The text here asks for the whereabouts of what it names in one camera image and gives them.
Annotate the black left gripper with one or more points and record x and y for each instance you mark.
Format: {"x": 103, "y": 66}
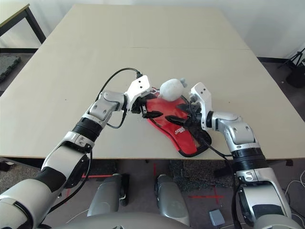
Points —
{"x": 140, "y": 105}

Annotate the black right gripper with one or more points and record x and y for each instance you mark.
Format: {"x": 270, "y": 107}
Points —
{"x": 194, "y": 114}

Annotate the red black paddle case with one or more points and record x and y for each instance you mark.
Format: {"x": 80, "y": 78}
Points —
{"x": 162, "y": 105}

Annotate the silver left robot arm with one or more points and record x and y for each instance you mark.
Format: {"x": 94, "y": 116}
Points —
{"x": 71, "y": 152}

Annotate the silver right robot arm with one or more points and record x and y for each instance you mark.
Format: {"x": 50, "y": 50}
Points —
{"x": 240, "y": 133}

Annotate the speckled rubber floor mat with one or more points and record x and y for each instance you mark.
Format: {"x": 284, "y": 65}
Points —
{"x": 14, "y": 176}
{"x": 195, "y": 174}

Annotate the grey robot right leg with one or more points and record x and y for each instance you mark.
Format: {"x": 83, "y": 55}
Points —
{"x": 171, "y": 200}

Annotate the grey robot leg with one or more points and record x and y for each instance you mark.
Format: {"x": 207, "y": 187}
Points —
{"x": 104, "y": 195}
{"x": 171, "y": 200}

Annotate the grey robot left leg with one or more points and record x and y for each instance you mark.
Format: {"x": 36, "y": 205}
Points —
{"x": 104, "y": 195}

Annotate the grey floor pedal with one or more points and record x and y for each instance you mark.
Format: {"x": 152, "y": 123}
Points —
{"x": 216, "y": 217}

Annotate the grey robot torso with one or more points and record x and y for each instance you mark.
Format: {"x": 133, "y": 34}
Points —
{"x": 114, "y": 221}

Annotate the black-framed side table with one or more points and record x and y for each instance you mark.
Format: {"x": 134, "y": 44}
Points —
{"x": 38, "y": 26}

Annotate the black foam puzzle mat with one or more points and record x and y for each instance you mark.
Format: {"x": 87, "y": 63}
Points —
{"x": 8, "y": 66}

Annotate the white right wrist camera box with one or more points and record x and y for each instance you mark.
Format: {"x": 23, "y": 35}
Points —
{"x": 202, "y": 95}

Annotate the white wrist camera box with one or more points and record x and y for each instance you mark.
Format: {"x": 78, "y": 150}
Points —
{"x": 202, "y": 95}
{"x": 139, "y": 87}

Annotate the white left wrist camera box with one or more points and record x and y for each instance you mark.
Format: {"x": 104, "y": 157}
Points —
{"x": 139, "y": 87}

